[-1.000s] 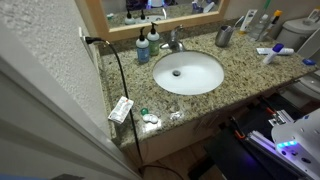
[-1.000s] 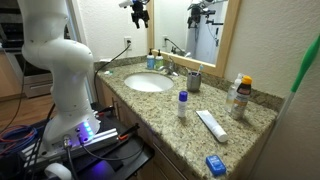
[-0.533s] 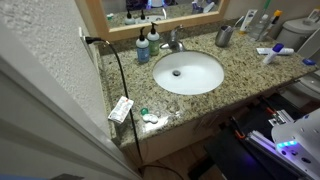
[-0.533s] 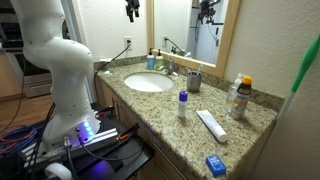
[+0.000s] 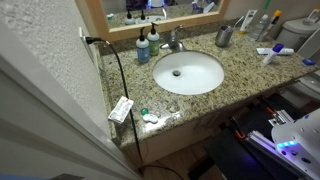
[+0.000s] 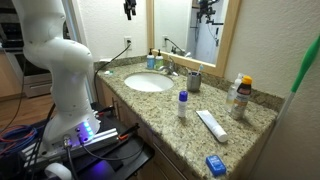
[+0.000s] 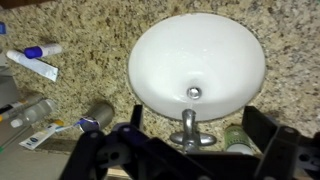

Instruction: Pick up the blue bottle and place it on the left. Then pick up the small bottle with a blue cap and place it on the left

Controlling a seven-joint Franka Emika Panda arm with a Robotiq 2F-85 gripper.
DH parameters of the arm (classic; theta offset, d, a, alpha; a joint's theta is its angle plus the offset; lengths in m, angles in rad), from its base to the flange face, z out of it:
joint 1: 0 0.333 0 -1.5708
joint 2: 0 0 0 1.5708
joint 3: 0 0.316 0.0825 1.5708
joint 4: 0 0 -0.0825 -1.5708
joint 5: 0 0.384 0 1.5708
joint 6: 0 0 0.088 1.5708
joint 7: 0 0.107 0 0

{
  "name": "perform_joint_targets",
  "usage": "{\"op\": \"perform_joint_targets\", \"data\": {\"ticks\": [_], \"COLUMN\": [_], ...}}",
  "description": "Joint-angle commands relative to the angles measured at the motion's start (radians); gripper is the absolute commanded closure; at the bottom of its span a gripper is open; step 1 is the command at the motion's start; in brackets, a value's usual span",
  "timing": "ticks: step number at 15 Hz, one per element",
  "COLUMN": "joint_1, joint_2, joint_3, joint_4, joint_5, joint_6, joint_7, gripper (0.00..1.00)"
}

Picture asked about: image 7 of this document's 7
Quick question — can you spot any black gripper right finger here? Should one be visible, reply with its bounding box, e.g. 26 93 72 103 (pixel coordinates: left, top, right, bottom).
242 105 320 180

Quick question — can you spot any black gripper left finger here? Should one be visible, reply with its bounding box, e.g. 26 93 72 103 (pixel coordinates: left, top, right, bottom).
59 104 145 180

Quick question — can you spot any small white bottle blue cap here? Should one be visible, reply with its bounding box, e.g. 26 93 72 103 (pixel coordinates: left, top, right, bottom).
23 43 63 60

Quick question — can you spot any green soap pump bottle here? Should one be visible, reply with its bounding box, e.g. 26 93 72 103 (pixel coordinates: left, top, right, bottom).
223 124 254 156

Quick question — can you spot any clear plastic bottle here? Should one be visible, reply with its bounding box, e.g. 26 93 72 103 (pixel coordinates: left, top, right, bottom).
9 98 58 129

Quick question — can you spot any sunscreen spray bottle orange cap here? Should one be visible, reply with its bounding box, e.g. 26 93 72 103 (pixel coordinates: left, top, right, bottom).
0 94 44 123

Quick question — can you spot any toothbrush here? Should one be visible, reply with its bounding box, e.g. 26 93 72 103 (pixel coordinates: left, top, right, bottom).
54 115 101 133

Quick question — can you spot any grey metal cup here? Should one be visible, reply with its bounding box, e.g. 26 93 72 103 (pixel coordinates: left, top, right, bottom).
79 101 115 133

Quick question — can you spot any chrome sink faucet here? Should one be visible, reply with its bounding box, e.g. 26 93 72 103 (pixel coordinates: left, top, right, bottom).
169 109 218 153

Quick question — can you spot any plain white cream tube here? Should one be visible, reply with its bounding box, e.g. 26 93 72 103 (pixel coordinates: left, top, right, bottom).
6 49 59 83

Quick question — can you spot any white oval sink basin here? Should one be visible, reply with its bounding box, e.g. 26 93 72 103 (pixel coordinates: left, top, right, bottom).
128 13 267 122

